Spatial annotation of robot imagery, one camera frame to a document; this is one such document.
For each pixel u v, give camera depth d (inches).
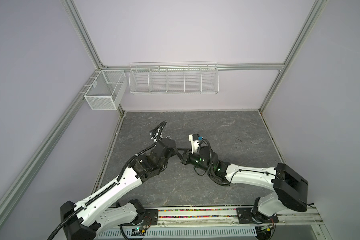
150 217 29.0
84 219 15.0
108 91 39.5
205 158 22.8
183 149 26.9
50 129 24.1
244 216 29.0
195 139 26.8
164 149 19.9
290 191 17.0
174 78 38.6
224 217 29.7
